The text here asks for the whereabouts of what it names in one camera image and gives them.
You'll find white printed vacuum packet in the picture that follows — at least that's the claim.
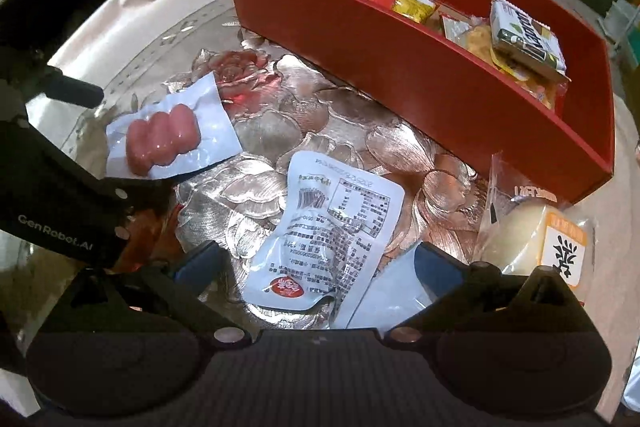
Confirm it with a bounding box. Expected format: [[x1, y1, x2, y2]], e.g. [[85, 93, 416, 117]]
[[241, 151, 406, 330]]

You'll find white rice cake packet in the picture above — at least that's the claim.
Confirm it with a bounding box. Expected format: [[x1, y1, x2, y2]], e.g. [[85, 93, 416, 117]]
[[472, 152, 598, 290]]

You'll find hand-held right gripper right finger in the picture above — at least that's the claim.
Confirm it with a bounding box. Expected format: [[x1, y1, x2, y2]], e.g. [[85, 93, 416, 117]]
[[385, 241, 583, 348]]

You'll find white plastic bin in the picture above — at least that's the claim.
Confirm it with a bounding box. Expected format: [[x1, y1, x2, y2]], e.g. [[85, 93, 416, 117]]
[[606, 0, 640, 68]]

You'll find orange cracker packet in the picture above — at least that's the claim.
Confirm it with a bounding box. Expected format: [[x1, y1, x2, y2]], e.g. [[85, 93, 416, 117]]
[[440, 4, 571, 110]]

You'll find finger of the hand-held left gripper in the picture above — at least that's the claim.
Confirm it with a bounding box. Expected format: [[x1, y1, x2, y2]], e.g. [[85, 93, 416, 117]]
[[0, 44, 106, 108], [95, 176, 176, 268]]

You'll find red cardboard box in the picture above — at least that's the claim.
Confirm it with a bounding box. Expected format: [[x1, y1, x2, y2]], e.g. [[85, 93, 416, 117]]
[[225, 0, 616, 206]]

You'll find green and white snack packet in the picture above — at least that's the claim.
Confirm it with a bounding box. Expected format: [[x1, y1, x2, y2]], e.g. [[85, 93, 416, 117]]
[[487, 0, 568, 76]]

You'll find pink sausage packet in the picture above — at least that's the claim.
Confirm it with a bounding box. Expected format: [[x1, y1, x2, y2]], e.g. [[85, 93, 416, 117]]
[[105, 72, 244, 182]]

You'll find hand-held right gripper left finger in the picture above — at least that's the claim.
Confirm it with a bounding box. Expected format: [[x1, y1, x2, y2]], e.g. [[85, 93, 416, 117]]
[[65, 241, 253, 348]]

